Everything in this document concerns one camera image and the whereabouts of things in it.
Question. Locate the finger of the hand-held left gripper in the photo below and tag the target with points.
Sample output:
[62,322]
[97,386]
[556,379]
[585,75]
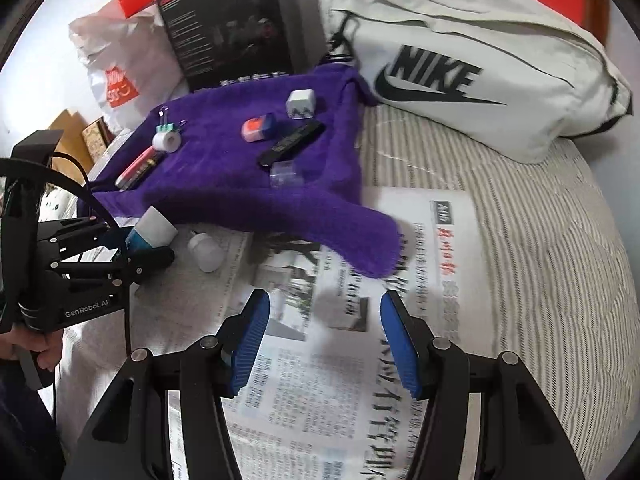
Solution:
[150,262]
[100,237]

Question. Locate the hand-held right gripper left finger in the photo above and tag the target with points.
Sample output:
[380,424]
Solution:
[250,345]

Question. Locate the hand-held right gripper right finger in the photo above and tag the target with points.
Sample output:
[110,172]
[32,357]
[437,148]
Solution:
[400,350]

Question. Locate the blue bottle with white cap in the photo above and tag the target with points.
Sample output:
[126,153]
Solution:
[155,227]

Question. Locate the red pink tube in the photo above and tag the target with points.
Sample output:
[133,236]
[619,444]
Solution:
[134,167]

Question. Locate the dark slim tube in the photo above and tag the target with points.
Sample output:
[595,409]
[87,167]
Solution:
[150,165]

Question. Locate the white tape roll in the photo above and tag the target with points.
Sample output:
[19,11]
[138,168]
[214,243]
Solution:
[175,142]

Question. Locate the clear plastic container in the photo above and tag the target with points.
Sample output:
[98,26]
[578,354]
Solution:
[286,175]

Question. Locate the blue-lidded jar with pink label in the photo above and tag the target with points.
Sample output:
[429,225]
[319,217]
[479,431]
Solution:
[257,130]

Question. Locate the black bar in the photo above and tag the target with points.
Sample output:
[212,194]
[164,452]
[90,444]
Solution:
[290,144]

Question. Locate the person's left hand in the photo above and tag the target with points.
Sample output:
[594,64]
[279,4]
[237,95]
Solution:
[15,345]

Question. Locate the white plush toy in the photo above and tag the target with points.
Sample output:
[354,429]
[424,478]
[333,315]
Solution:
[57,202]

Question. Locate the small white bottle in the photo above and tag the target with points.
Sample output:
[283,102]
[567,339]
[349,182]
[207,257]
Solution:
[207,255]

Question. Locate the newspaper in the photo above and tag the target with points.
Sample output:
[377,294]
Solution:
[310,385]

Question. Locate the patterned small box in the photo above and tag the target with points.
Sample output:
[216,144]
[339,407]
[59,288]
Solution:
[95,137]

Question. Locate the purple towel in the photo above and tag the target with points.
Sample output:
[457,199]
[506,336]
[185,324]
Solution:
[225,180]

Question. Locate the wooden headboard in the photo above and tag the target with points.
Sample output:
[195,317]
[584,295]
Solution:
[67,130]

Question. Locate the person's dark trousers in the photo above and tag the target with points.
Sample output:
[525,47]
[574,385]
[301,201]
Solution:
[25,425]

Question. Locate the green binder clip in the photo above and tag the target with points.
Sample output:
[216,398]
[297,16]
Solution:
[169,126]

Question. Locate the striped bed sheet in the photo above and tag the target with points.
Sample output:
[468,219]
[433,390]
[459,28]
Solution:
[550,260]

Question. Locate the white plastic shopping bag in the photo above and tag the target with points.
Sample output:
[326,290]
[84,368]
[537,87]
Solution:
[130,45]

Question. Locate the white charger plug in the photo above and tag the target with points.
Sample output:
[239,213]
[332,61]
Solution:
[300,100]

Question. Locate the black cardboard box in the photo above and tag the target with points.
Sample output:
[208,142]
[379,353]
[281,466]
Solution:
[225,35]

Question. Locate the white canvas bag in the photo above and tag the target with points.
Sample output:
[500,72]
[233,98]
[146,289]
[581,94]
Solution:
[475,25]

